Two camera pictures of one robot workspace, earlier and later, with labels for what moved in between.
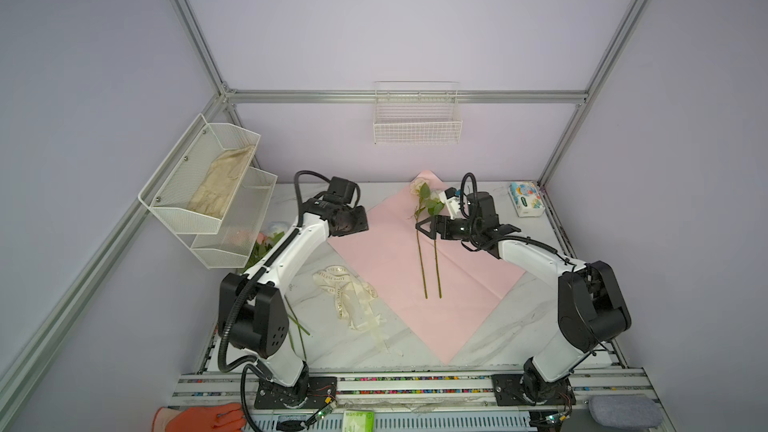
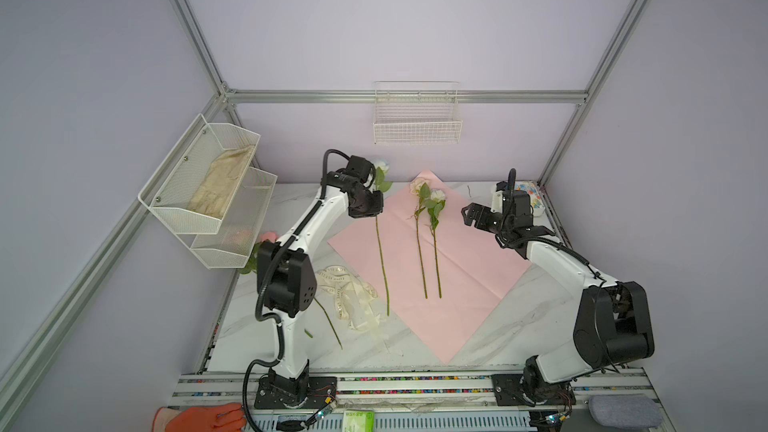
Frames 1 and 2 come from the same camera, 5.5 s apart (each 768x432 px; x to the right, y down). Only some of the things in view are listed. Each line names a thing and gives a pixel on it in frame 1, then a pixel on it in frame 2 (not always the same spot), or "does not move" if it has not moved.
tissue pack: (527, 198) does not move
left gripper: (353, 225) → (360, 213)
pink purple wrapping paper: (443, 288) does not move
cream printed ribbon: (353, 299) does not move
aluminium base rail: (420, 402) does not move
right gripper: (439, 222) → (482, 212)
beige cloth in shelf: (216, 186) does not move
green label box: (358, 421) does not move
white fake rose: (274, 231) → (381, 182)
